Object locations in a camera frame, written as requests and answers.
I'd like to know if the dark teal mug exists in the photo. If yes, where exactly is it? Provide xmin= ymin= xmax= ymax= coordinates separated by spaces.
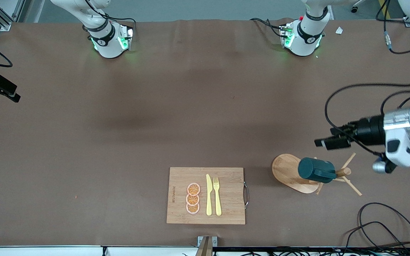
xmin=298 ymin=157 xmax=337 ymax=184

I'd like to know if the wooden mug rack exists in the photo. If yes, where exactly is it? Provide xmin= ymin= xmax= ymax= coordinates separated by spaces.
xmin=271 ymin=153 xmax=363 ymax=197

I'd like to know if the bamboo cutting board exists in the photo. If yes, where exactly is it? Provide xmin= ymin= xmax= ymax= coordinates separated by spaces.
xmin=166 ymin=167 xmax=246 ymax=225

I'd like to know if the yellow plastic fork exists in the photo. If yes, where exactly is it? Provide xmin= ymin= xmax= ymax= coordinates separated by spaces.
xmin=213 ymin=177 xmax=222 ymax=217

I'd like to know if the yellow plastic knife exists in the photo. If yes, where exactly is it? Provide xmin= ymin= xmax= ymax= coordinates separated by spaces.
xmin=206 ymin=174 xmax=213 ymax=216

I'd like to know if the black looped cable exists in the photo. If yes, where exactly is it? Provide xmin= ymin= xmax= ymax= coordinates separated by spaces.
xmin=357 ymin=202 xmax=410 ymax=256
xmin=344 ymin=222 xmax=406 ymax=256

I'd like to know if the black cable grey connector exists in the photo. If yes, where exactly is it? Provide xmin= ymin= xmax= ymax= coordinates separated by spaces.
xmin=375 ymin=0 xmax=410 ymax=55

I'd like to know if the black left base cable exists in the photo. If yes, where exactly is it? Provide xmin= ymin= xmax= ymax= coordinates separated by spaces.
xmin=250 ymin=18 xmax=284 ymax=38

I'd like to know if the black base cable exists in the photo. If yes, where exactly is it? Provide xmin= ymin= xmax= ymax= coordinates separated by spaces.
xmin=250 ymin=18 xmax=284 ymax=38
xmin=83 ymin=0 xmax=137 ymax=34

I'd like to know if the black right base cable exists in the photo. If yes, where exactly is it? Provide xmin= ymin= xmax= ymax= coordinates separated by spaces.
xmin=83 ymin=0 xmax=137 ymax=34

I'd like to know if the metal bracket with post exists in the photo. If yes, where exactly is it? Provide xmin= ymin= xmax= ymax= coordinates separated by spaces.
xmin=195 ymin=236 xmax=218 ymax=256

